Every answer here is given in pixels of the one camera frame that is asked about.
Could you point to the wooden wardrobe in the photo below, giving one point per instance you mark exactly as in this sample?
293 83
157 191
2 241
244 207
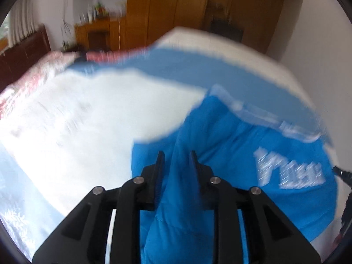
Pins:
165 11

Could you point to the beige curtain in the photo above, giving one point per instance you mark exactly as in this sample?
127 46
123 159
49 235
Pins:
23 19

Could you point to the pink floral quilt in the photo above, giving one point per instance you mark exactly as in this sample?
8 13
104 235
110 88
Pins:
41 66

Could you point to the bed with blue-white cover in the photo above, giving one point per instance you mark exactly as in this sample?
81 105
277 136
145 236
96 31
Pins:
96 101

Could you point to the window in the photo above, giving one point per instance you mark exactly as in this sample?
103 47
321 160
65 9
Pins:
3 35

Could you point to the dark wooden headboard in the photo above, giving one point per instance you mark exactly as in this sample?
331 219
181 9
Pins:
22 52

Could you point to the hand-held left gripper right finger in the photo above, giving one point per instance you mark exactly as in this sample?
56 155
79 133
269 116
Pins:
196 176

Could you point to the blue puffer jacket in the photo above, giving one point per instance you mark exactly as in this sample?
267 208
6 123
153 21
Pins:
233 165

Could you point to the wooden door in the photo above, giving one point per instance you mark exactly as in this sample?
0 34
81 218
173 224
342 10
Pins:
255 8

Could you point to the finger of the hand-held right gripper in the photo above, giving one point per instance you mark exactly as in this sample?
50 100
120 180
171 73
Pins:
343 173

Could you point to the black chair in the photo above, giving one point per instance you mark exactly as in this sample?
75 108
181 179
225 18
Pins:
227 30

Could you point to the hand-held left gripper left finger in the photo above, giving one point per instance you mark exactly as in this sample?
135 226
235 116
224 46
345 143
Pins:
161 170

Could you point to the wooden desk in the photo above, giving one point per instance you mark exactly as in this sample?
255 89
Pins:
96 33

